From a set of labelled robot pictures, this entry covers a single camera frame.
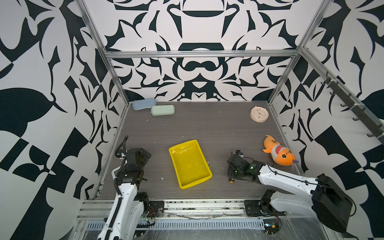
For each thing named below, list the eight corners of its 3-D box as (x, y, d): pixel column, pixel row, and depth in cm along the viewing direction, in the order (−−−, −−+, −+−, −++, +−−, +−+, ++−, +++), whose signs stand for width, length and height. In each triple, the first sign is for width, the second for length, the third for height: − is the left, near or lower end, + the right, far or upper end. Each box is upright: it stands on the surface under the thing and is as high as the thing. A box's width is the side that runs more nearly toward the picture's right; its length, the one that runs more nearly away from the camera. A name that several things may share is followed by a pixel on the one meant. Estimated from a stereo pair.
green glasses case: (151, 116, 115) (149, 112, 111) (153, 107, 120) (152, 103, 117) (174, 116, 115) (174, 112, 112) (175, 107, 121) (175, 103, 117)
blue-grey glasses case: (133, 110, 116) (132, 108, 113) (133, 103, 120) (132, 101, 118) (156, 106, 118) (155, 104, 116) (155, 99, 123) (154, 97, 121)
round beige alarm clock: (252, 122, 111) (253, 119, 108) (248, 109, 119) (249, 106, 116) (268, 122, 111) (271, 119, 108) (263, 109, 119) (265, 106, 116)
